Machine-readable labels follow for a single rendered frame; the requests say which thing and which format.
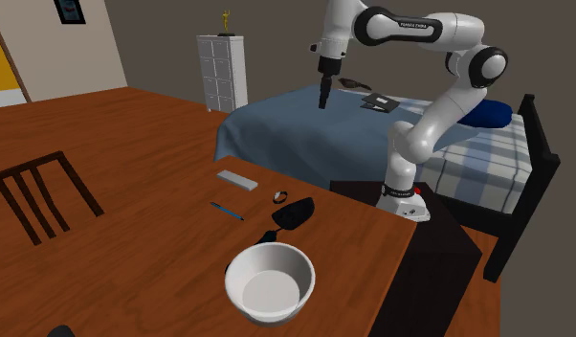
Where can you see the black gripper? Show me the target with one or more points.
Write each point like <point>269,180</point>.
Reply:
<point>329,66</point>

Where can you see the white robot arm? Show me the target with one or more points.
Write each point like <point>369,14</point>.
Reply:
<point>425,135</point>

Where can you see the black sunglasses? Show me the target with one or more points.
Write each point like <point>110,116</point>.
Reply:
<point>354,84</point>

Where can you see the black flat tablet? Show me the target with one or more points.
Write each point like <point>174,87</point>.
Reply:
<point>380,102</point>

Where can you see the bed with blue blanket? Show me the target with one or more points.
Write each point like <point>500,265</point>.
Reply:
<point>292,130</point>

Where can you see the white chest of drawers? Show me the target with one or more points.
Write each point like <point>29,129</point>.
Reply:
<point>222,70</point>

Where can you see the gold figure on black base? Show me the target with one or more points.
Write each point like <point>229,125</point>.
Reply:
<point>226,21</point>

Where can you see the grey flat bar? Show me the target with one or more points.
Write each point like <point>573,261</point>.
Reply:
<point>237,180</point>

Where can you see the dark blue pillow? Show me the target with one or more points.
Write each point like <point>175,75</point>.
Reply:
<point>488,114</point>

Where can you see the blue pen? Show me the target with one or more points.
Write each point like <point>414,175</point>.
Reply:
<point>226,211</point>

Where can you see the dark robot stand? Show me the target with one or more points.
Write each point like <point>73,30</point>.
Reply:
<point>432,266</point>

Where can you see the white bowl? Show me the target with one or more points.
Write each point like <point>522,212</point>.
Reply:
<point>269,284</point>

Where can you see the dark wooden chair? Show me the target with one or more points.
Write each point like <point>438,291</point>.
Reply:
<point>45,196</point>

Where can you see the black rounded thing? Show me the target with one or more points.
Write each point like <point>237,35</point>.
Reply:
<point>62,332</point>

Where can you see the black framed wall picture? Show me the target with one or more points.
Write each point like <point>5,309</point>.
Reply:
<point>69,10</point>

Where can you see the brown door frame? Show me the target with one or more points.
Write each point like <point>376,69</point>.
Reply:
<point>10,58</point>

